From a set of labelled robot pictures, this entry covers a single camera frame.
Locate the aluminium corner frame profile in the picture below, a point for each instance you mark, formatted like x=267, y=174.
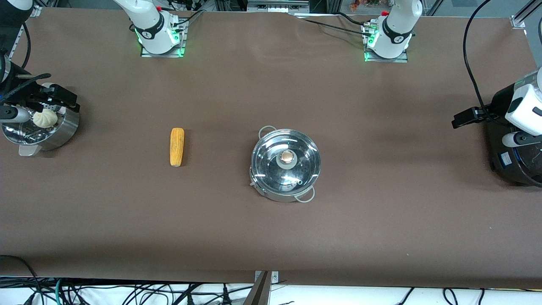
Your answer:
x=523, y=17
x=17, y=40

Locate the grey control box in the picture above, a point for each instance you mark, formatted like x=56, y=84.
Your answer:
x=277, y=6

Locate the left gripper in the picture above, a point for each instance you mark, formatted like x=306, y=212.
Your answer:
x=499, y=104

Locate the brown table cover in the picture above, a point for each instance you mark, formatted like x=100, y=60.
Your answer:
x=381, y=220

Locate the yellow corn cob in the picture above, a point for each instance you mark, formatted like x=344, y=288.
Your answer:
x=177, y=147

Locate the glass lid with wooden knob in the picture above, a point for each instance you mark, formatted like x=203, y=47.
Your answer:
x=269, y=159

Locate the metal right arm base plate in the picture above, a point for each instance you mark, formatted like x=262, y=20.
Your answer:
x=183, y=40

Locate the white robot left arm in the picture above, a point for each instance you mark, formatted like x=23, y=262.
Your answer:
x=394, y=29

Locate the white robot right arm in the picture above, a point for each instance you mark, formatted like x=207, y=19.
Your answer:
x=152, y=29

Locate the white steamed bun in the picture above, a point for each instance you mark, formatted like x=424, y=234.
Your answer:
x=45, y=119

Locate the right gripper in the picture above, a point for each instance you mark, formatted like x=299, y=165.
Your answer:
x=22, y=94

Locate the aluminium frame post with bracket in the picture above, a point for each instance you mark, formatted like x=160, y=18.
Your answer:
x=260, y=292

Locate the steel steamer pot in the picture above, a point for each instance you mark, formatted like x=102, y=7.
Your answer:
x=59, y=135

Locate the steel pot with lid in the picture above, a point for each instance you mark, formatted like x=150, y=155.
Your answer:
x=277, y=197

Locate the black rice cooker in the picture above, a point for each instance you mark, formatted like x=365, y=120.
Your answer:
x=514, y=163

